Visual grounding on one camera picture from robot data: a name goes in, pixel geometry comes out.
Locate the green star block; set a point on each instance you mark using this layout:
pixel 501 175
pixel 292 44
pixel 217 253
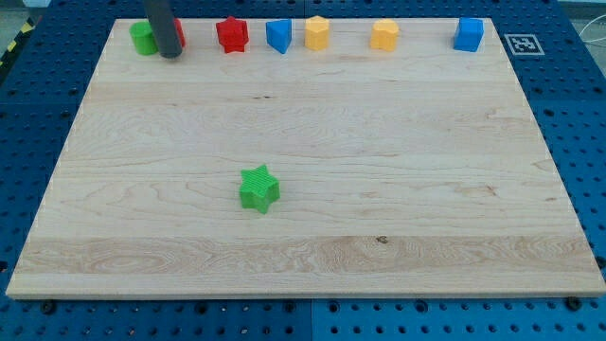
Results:
pixel 259 189

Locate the red star block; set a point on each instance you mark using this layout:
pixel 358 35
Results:
pixel 232 34

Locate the wooden board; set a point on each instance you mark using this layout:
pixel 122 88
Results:
pixel 420 172

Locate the blue triangle block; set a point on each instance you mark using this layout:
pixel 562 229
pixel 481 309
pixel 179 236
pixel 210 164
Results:
pixel 279 34

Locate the yellow hexagon block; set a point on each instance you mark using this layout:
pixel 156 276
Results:
pixel 317 33

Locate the yellow heart block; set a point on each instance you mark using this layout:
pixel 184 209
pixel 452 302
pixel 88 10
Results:
pixel 384 35

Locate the red block behind pusher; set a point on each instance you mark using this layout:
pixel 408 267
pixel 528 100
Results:
pixel 180 32

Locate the green cylinder block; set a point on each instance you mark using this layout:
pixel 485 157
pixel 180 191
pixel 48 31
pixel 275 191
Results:
pixel 142 38

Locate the blue cube block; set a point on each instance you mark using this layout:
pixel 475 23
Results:
pixel 469 34

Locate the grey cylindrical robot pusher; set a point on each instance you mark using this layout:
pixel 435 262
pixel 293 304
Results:
pixel 164 31

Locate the white fiducial marker tag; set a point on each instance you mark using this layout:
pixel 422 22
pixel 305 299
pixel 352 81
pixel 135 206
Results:
pixel 522 44

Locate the black yellow hazard tape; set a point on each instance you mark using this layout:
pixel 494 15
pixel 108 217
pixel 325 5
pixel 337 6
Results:
pixel 17 44

